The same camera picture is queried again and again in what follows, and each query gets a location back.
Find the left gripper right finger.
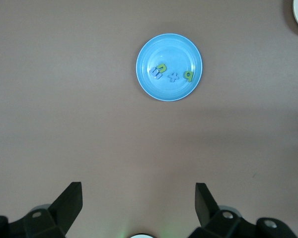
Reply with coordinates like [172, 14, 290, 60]
[188, 182, 298, 238]

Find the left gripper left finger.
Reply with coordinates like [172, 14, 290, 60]
[0, 182, 83, 238]

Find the green small letter b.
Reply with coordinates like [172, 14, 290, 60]
[183, 71, 195, 83]

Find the blue small letter m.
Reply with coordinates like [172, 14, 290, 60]
[150, 66, 164, 80]

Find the blue plate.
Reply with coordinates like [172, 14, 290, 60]
[135, 33, 203, 102]

